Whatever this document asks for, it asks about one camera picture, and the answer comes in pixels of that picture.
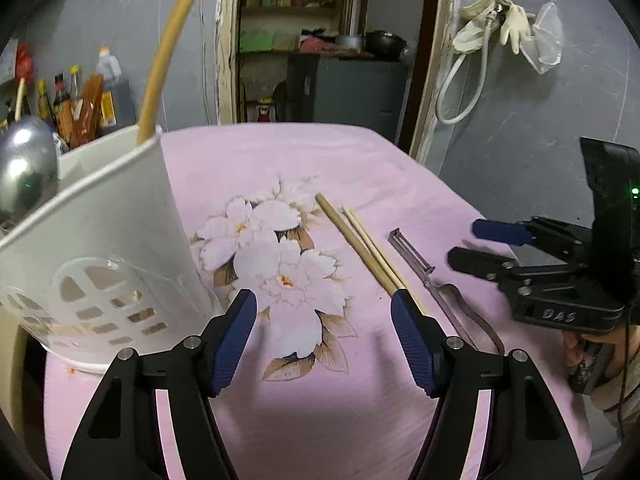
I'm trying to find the white rubber gloves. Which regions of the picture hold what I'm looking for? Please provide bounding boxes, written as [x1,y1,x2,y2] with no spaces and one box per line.
[452,0,536,55]

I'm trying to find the oval metal spoon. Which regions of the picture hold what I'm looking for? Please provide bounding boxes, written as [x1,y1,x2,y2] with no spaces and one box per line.
[0,115,59,226]

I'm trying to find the white hose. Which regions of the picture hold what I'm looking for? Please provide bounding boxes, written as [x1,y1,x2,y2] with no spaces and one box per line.
[434,7,504,125]

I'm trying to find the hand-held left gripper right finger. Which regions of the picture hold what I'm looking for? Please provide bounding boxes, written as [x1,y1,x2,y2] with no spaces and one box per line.
[390,290,583,480]

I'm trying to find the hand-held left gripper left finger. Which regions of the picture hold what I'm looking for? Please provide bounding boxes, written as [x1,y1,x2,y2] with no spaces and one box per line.
[60,288,258,480]

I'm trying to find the cooking oil jug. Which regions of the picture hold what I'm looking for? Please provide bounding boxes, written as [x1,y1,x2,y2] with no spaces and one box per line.
[94,47,136,129]

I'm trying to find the pink floral tablecloth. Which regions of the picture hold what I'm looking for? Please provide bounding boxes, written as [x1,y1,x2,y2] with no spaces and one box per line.
[44,122,594,480]

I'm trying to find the yellow cap sauce bottle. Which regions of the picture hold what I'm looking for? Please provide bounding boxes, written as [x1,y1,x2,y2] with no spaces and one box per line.
[37,78,54,121]

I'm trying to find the white plastic utensil holder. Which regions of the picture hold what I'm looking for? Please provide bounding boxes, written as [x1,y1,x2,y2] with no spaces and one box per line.
[0,125,221,374]

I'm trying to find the person's right hand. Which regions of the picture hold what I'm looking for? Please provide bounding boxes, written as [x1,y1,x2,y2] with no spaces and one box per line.
[563,332,589,369]

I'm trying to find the red plastic bag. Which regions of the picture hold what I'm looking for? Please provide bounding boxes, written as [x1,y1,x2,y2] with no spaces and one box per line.
[14,43,34,81]

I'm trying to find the metal peeler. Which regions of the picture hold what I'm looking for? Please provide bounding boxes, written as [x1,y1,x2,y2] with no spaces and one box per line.
[388,228,506,361]

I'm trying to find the orange seasoning packet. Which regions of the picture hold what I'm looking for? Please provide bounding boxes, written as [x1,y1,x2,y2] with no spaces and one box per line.
[69,73,104,147]

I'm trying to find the wooden door frame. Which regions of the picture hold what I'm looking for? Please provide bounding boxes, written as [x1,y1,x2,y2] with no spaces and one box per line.
[214,0,461,164]

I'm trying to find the dark bottle red label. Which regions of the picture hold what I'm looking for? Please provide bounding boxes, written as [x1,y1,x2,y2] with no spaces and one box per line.
[52,73,71,126]

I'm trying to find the wooden storage shelf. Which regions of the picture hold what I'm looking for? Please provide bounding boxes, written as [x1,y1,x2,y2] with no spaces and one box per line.
[239,0,371,56]

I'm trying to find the clear plastic bag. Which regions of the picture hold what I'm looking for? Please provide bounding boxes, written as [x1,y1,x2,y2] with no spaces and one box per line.
[519,2,565,76]

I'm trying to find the grey cabinet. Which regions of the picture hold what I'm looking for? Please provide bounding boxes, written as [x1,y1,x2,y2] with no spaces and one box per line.
[284,52,411,144]

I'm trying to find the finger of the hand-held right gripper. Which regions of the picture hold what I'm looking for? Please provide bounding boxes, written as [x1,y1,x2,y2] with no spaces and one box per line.
[446,246,532,282]
[471,216,596,261]

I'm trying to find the dark cooking pot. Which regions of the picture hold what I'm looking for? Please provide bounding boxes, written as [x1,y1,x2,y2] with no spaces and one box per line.
[364,29,407,59]

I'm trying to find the green box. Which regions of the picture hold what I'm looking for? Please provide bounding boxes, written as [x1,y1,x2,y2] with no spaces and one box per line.
[239,28,275,53]

